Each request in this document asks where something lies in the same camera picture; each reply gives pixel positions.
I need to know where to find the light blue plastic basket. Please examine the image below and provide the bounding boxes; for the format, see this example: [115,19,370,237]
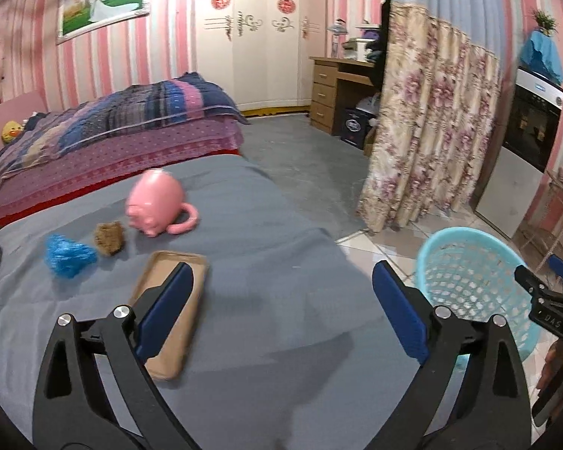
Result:
[415,226,540,360]

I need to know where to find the blue plastic bag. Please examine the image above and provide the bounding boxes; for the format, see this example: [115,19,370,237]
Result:
[44,235,97,278]

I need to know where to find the small brown paper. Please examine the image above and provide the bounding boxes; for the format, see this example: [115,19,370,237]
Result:
[94,222,126,257]

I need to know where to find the right hand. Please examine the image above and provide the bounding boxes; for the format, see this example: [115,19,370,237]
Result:
[536,340,563,390]

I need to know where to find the brown phone case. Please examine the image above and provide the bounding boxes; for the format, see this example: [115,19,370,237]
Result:
[130,251,208,381]

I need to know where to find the blue-grey table cloth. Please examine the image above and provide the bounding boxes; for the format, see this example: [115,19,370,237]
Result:
[0,156,418,449]

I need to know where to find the blue cloth on refrigerator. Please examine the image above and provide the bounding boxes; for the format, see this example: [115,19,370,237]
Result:
[520,30,563,85]

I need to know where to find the floral curtain right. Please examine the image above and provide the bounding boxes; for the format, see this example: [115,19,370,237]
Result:
[357,0,503,233]

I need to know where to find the black box under desk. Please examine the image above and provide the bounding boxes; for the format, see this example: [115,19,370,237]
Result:
[340,109,373,149]

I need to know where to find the potted plant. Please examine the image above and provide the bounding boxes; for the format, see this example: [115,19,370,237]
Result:
[532,9,557,37]

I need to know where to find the bed with plaid quilt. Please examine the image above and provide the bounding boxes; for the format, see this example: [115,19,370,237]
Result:
[0,72,247,227]

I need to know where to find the yellow duck plush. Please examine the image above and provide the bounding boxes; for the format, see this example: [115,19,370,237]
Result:
[1,120,24,145]

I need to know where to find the wooden desk with drawers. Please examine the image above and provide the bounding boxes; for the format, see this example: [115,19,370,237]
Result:
[309,56,376,135]

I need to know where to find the desk lamp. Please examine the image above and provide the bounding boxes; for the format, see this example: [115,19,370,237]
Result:
[327,18,348,58]

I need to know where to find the pink window curtain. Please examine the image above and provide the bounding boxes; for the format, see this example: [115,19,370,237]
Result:
[0,0,35,104]

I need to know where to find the white wardrobe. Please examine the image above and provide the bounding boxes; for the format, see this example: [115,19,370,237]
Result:
[194,0,326,112]

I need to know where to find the framed wedding picture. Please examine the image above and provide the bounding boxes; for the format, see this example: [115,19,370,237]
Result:
[57,0,150,44]

